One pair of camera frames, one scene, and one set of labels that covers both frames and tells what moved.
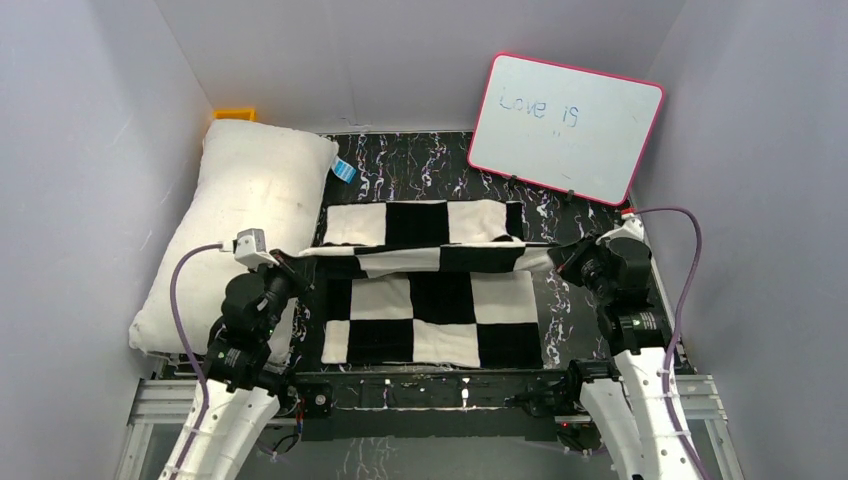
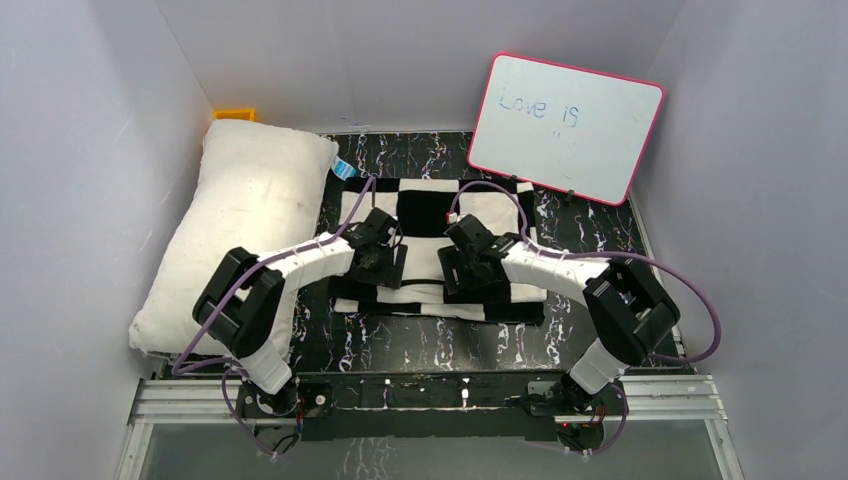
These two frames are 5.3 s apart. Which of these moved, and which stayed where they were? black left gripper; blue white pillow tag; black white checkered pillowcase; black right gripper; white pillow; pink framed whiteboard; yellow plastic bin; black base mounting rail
Moved: black white checkered pillowcase; black left gripper; black right gripper
Stayed: black base mounting rail; pink framed whiteboard; blue white pillow tag; yellow plastic bin; white pillow
